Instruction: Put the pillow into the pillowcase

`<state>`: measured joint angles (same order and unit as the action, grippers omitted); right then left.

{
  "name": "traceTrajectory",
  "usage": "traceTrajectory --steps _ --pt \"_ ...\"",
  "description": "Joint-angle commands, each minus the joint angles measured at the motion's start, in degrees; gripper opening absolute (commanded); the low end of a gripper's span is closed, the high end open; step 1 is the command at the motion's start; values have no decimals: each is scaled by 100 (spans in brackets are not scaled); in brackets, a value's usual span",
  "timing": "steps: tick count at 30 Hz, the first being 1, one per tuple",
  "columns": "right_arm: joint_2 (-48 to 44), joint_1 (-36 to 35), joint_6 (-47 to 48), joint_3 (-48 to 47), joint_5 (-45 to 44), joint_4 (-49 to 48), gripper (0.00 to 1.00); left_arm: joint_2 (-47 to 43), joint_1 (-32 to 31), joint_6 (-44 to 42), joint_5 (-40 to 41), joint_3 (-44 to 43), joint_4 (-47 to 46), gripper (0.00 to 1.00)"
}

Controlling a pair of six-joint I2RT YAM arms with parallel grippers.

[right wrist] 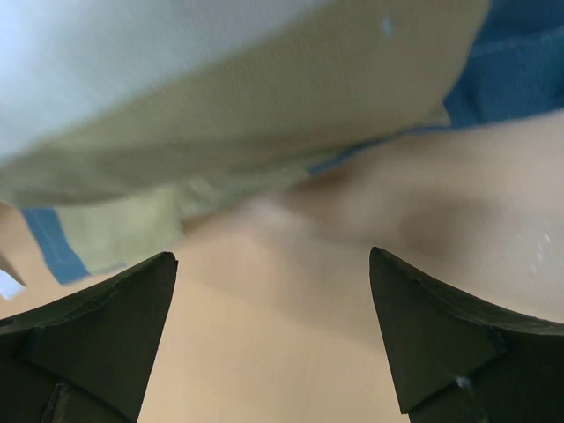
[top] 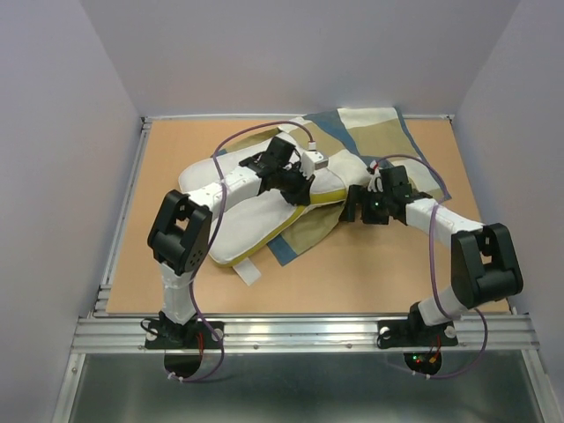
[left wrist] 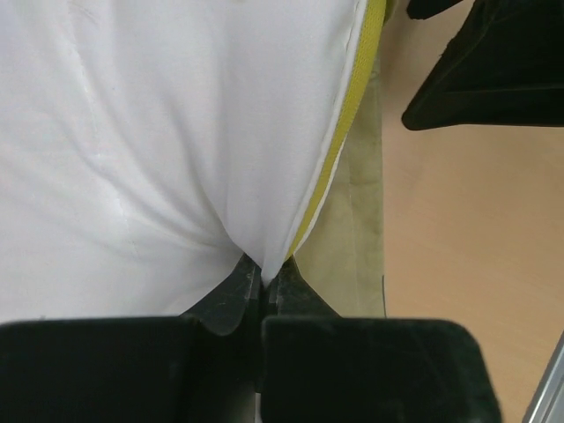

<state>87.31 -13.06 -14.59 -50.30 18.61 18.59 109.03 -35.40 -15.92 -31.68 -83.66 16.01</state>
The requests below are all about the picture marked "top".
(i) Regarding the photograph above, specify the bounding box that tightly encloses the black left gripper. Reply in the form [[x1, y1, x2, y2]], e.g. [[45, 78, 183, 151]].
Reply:
[[275, 162, 315, 207]]

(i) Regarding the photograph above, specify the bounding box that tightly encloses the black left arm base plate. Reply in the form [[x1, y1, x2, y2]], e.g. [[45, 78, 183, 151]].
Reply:
[[140, 319, 224, 351]]

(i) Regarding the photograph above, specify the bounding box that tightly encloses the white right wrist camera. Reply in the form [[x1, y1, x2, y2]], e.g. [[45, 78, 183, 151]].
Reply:
[[367, 173, 383, 193]]

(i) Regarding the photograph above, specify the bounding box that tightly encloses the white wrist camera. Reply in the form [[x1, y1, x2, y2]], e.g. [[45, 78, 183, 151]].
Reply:
[[367, 173, 383, 193], [300, 151, 329, 179]]

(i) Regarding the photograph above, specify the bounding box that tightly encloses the blue beige white plaid pillowcase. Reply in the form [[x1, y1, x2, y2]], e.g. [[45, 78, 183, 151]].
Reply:
[[228, 105, 450, 268]]

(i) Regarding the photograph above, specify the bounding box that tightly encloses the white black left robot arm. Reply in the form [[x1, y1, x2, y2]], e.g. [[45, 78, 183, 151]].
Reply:
[[143, 133, 369, 347]]

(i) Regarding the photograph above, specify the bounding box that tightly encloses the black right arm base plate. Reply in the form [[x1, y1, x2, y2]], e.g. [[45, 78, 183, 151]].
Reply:
[[375, 319, 458, 351]]

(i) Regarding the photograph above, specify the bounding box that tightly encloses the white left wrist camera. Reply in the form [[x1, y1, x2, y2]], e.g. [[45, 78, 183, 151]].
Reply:
[[300, 151, 329, 179]]

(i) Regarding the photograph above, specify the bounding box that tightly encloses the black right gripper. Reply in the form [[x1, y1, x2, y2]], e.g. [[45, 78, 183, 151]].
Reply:
[[337, 183, 392, 224]]

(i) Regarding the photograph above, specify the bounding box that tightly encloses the white pillow label tag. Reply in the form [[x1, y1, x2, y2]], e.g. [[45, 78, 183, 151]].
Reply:
[[233, 258, 262, 286]]

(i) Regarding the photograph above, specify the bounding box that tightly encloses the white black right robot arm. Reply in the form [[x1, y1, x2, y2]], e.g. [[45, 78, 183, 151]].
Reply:
[[360, 162, 523, 348]]

